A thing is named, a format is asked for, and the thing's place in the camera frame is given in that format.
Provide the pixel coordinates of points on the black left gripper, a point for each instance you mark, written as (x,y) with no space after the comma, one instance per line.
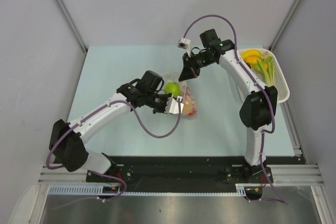
(162,110)

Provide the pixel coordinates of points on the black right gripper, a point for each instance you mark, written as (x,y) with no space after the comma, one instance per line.
(189,71)

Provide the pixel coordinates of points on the clear dotted zip top bag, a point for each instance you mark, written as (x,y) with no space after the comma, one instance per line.
(180,88)

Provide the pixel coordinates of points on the green apple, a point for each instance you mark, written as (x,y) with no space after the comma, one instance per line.
(173,88)

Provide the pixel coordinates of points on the orange yellow peach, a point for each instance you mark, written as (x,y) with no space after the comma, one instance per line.
(188,108)

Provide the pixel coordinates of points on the red apple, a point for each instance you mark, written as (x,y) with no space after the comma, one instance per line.
(188,97)

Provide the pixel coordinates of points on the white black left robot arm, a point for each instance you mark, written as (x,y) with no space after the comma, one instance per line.
(68,139)

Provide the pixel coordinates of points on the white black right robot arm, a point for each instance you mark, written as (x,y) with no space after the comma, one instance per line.
(259,107)

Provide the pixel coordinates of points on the yellow banana bunch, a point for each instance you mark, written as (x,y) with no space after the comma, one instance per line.
(251,57)

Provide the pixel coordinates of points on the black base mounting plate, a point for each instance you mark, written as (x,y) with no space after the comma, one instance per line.
(180,174)

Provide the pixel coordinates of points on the pale green celery bunch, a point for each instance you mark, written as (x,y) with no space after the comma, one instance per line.
(267,69)

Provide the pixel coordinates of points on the white perforated plastic basket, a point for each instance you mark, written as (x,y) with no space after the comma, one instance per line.
(280,82)

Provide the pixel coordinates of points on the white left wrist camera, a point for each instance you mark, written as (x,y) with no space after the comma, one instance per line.
(174,105)

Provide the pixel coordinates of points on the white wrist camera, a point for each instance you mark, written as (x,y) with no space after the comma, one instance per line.
(185,44)
(174,105)

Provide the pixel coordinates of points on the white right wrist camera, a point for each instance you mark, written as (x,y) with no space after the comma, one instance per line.
(185,44)

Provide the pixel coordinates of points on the white slotted cable duct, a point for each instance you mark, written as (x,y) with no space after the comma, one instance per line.
(101,190)

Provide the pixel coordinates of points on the aluminium frame rail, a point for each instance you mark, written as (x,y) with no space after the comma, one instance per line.
(284,175)

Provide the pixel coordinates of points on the right aluminium corner post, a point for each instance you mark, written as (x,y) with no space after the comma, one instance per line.
(285,23)

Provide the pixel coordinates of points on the aluminium corner post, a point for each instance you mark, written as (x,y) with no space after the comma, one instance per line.
(285,23)
(60,4)

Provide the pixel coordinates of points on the left aluminium corner post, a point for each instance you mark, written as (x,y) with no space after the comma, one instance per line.
(60,4)

